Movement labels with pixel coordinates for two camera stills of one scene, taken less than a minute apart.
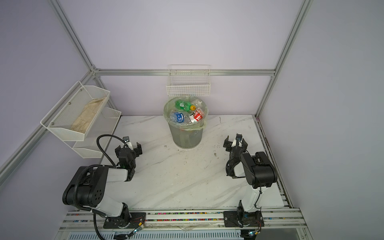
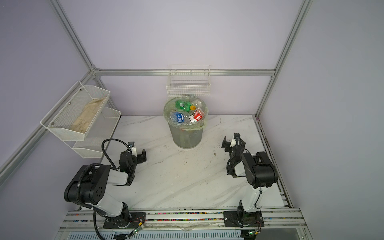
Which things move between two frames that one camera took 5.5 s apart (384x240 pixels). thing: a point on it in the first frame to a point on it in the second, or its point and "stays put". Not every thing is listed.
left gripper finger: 138,150 to 142,157
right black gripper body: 231,154 stays put
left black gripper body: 133,165 stays put
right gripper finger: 227,144 stays put
